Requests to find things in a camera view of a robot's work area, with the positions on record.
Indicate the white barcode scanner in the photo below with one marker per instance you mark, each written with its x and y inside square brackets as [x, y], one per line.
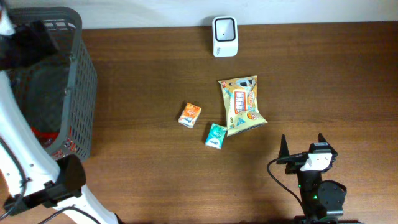
[225, 36]

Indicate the teal tissue pack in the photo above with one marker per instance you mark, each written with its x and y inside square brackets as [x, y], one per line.
[216, 136]

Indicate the yellow snack bag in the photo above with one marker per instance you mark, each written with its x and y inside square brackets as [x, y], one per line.
[240, 102]

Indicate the red Hacks candy bag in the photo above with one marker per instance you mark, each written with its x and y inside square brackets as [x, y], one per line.
[46, 139]

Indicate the orange tissue pack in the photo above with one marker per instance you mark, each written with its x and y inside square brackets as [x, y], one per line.
[189, 115]

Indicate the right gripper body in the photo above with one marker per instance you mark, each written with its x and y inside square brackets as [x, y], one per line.
[295, 163]

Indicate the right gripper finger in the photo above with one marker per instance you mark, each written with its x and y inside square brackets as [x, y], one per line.
[284, 150]
[321, 139]

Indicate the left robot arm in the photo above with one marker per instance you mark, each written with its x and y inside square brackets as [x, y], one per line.
[33, 176]

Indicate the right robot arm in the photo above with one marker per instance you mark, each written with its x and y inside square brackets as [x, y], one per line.
[321, 200]

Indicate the grey plastic mesh basket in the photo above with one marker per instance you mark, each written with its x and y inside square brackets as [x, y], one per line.
[58, 93]

